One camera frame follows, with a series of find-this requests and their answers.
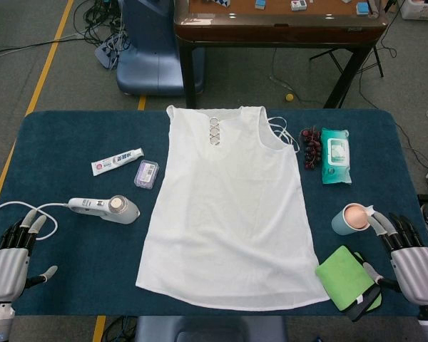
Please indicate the blue white snake cube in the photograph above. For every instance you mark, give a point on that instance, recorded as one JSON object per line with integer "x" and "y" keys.
{"x": 219, "y": 2}

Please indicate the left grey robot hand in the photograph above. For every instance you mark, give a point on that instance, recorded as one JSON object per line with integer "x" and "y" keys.
{"x": 5, "y": 270}

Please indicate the green wet wipes pack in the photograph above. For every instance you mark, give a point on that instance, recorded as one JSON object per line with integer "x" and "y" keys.
{"x": 336, "y": 156}

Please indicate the white face mahjong tile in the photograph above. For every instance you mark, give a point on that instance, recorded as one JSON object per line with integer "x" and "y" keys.
{"x": 298, "y": 4}

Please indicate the white handheld massager device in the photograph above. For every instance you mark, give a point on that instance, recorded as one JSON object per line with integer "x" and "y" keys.
{"x": 123, "y": 212}

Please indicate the light blue cup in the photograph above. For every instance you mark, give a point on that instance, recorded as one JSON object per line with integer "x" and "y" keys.
{"x": 339, "y": 222}

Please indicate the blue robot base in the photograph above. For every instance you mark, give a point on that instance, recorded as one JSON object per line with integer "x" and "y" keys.
{"x": 153, "y": 60}

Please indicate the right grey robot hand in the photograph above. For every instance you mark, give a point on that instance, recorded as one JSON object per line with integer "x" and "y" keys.
{"x": 417, "y": 274}

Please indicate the white storage box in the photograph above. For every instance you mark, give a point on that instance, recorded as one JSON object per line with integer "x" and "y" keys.
{"x": 421, "y": 8}

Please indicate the pink makeup sponge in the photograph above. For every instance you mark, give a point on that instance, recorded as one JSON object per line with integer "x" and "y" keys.
{"x": 356, "y": 217}

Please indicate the white toothpaste tube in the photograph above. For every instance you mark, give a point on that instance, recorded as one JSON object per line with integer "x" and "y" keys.
{"x": 116, "y": 162}

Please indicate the white sleeveless top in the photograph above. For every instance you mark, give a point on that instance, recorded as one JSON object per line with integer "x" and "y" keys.
{"x": 228, "y": 221}

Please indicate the bunch of red grapes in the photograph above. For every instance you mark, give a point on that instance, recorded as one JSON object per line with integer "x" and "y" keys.
{"x": 312, "y": 146}

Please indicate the brown mahjong table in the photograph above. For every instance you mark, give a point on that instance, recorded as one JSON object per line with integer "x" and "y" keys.
{"x": 278, "y": 30}

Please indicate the clear purple plastic case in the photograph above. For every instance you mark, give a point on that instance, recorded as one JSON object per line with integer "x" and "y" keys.
{"x": 147, "y": 174}

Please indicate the small yellow ball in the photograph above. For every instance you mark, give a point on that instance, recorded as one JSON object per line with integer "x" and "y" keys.
{"x": 289, "y": 97}

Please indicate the blue mahjong tile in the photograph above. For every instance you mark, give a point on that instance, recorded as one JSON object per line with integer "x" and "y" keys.
{"x": 260, "y": 3}
{"x": 361, "y": 8}

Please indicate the grey power strip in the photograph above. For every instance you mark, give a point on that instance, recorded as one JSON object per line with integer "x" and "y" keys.
{"x": 105, "y": 53}

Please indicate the folded green cloth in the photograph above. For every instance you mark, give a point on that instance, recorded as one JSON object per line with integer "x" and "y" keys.
{"x": 342, "y": 278}

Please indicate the blue own robot base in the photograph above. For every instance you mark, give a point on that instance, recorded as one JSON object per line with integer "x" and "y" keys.
{"x": 207, "y": 329}

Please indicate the dark blue table surface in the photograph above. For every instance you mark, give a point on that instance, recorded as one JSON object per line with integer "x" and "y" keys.
{"x": 78, "y": 270}

